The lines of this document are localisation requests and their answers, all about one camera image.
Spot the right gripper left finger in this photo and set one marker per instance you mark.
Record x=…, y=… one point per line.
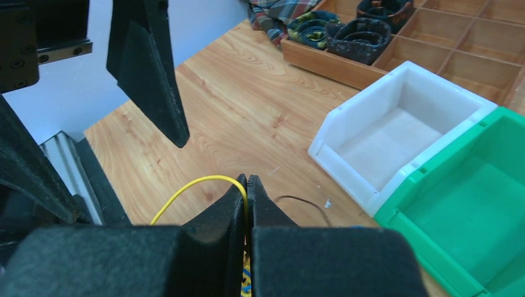
x=203, y=257

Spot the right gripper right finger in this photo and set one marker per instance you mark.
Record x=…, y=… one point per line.
x=289, y=260

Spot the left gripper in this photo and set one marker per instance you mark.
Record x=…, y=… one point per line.
x=39, y=32

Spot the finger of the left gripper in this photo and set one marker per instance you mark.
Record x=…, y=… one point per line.
x=140, y=59
x=25, y=168

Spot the plaid cloth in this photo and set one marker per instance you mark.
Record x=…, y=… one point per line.
x=273, y=16

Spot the white plastic bin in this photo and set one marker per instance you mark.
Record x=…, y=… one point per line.
x=370, y=144

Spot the rolled green-black belt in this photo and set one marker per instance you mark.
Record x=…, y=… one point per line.
x=309, y=28

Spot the green plastic bin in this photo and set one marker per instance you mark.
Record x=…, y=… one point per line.
x=463, y=210

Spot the rolled dark patterned belt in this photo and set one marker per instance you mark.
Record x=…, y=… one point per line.
x=361, y=40

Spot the rolled dark belt middle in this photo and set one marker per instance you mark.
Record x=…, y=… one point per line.
x=395, y=13

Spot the wooden compartment tray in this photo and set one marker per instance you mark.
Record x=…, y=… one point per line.
x=478, y=45

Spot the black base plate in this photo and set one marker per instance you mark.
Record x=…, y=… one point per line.
x=108, y=205

